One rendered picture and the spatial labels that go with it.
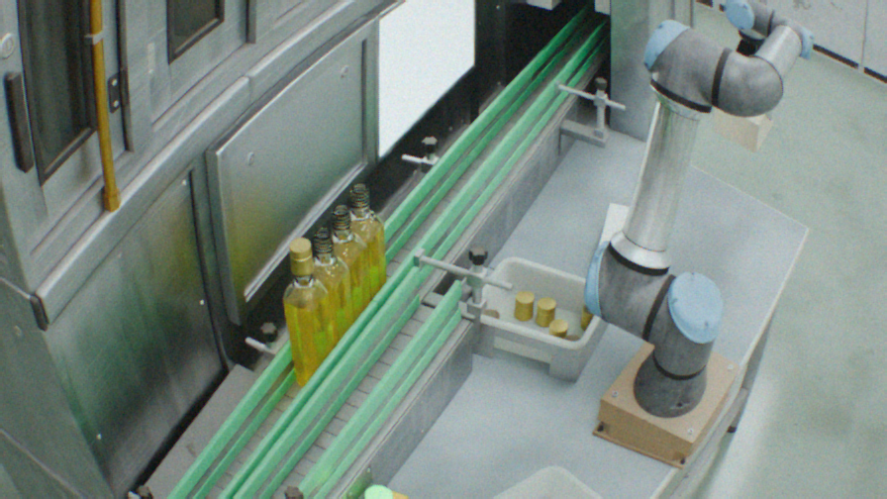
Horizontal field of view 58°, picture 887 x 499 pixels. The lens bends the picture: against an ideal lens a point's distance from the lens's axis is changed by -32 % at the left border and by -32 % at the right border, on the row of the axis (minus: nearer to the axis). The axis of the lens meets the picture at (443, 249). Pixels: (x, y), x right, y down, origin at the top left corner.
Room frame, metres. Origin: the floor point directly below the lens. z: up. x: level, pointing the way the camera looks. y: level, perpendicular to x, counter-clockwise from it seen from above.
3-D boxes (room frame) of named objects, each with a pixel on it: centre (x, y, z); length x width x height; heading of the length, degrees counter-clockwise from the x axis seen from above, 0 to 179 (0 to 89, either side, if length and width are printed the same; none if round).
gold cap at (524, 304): (1.52, -0.14, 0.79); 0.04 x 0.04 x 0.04
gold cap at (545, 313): (1.50, -0.18, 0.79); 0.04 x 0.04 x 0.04
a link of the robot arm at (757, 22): (1.70, -0.63, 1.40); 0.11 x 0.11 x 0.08; 56
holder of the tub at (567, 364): (1.49, -0.15, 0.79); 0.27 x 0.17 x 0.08; 64
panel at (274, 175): (1.66, 0.14, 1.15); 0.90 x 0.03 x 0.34; 154
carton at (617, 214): (1.68, -0.33, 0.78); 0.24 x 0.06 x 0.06; 163
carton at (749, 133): (1.78, -0.66, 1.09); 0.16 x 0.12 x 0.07; 144
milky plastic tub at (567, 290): (1.47, -0.17, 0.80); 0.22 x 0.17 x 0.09; 64
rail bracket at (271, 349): (1.23, 0.29, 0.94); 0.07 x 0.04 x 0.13; 64
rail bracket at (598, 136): (1.99, -0.32, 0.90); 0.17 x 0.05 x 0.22; 64
